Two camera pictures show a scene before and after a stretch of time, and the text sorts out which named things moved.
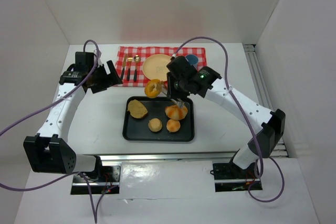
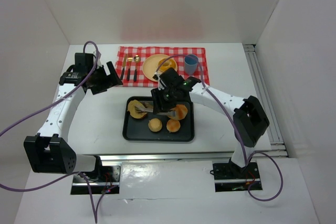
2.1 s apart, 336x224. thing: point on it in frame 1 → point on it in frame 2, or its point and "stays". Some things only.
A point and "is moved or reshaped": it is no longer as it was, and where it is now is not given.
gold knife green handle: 125,59 stays
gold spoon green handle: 137,59 stays
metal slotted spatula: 179,103 is moved or reshaped
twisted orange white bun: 174,112 stays
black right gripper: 174,94 → 160,102
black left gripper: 102,77 stays
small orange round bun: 172,126 stays
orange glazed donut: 153,87 → 167,63
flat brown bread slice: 136,109 stays
